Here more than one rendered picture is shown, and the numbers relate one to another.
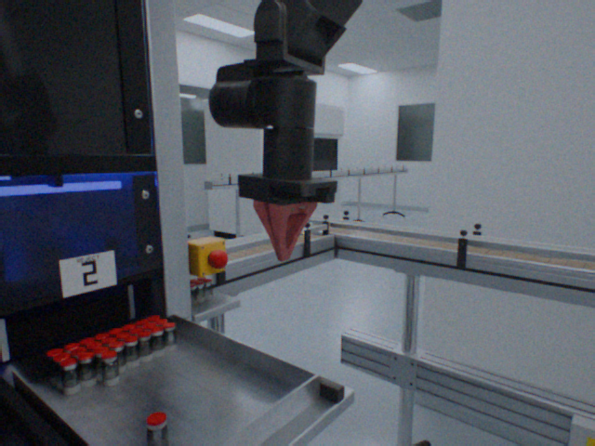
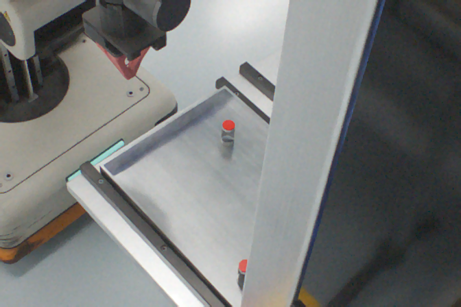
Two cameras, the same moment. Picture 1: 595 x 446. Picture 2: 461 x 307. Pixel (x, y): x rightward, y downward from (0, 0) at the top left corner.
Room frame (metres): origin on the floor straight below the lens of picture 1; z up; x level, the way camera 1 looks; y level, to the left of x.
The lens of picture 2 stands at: (1.18, 0.23, 1.91)
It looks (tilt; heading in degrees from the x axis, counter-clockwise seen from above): 54 degrees down; 184
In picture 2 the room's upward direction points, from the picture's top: 6 degrees clockwise
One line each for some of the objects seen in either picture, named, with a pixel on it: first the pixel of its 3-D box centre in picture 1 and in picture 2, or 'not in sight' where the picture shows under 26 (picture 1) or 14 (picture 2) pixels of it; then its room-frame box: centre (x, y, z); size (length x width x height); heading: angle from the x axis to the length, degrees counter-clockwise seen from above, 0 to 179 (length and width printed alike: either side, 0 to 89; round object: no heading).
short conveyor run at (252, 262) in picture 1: (252, 254); not in sight; (1.17, 0.14, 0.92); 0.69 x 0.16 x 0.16; 141
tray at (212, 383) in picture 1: (165, 384); (234, 197); (0.52, 0.19, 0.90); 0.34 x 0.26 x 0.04; 51
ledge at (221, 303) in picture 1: (199, 304); not in sight; (0.89, 0.23, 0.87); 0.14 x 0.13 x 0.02; 51
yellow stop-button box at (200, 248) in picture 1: (203, 255); not in sight; (0.85, 0.21, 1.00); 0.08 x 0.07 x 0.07; 51
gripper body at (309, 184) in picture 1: (287, 161); (123, 11); (0.47, 0.01, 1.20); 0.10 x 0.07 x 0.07; 52
